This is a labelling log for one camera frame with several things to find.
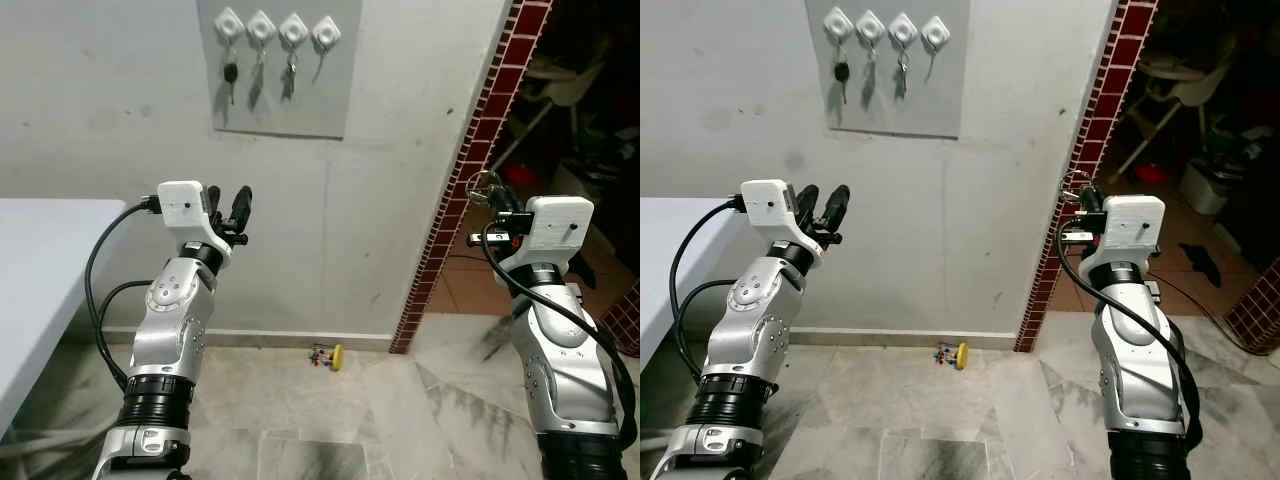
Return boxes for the silver keys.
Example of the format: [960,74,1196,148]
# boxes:
[466,169,513,248]
[1060,168,1099,243]

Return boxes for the red brick tile doorway trim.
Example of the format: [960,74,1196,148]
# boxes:
[1013,0,1159,353]
[388,0,553,355]

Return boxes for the white storage container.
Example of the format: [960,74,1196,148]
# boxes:
[550,165,593,201]
[1180,160,1231,216]

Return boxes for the white plastic chair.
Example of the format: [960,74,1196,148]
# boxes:
[1120,50,1236,186]
[505,55,611,171]

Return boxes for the white table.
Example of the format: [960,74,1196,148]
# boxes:
[640,198,739,376]
[0,198,129,441]

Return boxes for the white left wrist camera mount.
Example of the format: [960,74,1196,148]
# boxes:
[157,180,233,263]
[740,179,823,263]

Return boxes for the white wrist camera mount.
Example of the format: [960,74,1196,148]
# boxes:
[1078,195,1166,269]
[157,180,233,263]
[497,196,594,271]
[740,179,823,263]

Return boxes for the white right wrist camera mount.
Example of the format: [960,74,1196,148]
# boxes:
[497,196,594,271]
[1078,195,1166,269]

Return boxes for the grey wall board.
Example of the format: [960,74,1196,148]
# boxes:
[196,0,363,140]
[805,0,971,140]

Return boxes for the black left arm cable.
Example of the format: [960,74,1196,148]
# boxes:
[85,197,161,391]
[668,197,746,386]
[97,280,156,371]
[680,278,741,371]

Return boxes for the red brick tile low wall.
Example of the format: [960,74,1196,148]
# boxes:
[1225,285,1280,356]
[600,280,641,358]

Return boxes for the white square wall hook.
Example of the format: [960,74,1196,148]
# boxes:
[855,10,887,61]
[887,12,919,59]
[245,10,278,61]
[310,15,343,63]
[919,15,952,63]
[277,12,310,59]
[823,7,856,61]
[212,7,246,63]

